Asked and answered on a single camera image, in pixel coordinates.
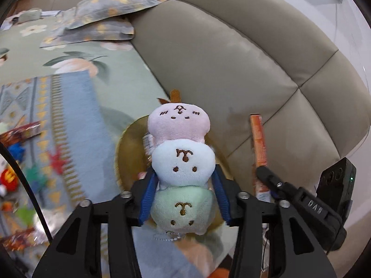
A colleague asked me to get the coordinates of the beige padded headboard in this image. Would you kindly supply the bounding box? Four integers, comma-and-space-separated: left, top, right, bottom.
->
127, 0, 366, 199

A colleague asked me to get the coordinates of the red snack packet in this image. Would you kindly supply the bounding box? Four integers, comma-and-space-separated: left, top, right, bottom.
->
0, 122, 42, 148
0, 227, 50, 251

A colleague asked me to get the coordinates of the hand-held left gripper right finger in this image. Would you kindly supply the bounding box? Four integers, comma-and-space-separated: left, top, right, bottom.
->
211, 165, 338, 278

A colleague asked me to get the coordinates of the grey floral pillow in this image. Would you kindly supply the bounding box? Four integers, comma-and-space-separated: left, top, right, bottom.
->
39, 20, 136, 49
76, 0, 175, 30

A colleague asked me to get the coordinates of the three-tier pastel plush toy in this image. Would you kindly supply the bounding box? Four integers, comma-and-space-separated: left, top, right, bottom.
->
141, 88, 217, 237

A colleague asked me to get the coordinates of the orange snack packet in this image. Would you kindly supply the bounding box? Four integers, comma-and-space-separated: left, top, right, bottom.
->
249, 113, 273, 202

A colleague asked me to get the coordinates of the blue patterned mat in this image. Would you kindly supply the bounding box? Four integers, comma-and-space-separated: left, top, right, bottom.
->
0, 71, 124, 239

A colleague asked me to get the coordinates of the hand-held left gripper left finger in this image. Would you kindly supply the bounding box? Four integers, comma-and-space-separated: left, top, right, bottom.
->
32, 170, 160, 278

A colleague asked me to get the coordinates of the black cable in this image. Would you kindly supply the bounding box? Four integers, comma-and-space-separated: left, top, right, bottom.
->
0, 143, 54, 244

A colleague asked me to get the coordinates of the yellow round basket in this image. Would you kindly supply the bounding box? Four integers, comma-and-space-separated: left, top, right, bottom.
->
114, 115, 233, 238

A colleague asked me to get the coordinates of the green floral bed sheet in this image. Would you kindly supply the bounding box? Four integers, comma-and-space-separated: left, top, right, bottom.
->
0, 7, 241, 278

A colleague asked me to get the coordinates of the blue toy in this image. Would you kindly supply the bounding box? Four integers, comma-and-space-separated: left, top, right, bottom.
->
7, 143, 26, 162

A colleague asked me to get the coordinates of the red and yellow toy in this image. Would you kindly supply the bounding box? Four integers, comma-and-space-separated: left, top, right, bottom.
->
0, 167, 18, 193

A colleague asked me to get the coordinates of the grey green cloth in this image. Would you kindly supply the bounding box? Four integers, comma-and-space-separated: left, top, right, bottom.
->
11, 8, 43, 24

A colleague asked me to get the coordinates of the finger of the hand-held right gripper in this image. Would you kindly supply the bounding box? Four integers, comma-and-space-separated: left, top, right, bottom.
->
255, 166, 302, 202

